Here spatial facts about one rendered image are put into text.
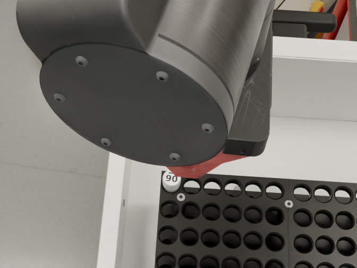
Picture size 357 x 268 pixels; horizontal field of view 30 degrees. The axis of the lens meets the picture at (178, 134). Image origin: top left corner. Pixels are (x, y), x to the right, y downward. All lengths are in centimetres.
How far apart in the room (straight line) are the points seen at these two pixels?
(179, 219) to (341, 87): 16
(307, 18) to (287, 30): 2
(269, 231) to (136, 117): 27
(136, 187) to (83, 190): 90
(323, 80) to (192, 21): 34
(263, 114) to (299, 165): 25
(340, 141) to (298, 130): 3
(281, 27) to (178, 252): 19
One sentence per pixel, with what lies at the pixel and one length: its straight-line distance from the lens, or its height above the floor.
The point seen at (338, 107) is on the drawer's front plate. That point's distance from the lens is 55.
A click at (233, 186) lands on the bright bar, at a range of 52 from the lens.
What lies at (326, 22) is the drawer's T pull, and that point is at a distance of 52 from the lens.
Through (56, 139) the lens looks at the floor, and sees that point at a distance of 148.
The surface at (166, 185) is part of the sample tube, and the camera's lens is 45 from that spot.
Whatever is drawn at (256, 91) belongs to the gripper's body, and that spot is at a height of 107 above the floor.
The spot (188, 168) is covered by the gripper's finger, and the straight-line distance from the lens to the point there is 37.
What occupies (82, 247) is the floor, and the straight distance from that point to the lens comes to 139.
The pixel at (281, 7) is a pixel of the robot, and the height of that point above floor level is 28.
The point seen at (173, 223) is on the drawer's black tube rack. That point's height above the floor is 90.
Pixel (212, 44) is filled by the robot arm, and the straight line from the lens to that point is 18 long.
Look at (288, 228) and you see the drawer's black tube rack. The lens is 46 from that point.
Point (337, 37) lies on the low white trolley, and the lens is 88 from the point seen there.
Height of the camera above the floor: 133
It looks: 65 degrees down
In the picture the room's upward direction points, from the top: 4 degrees clockwise
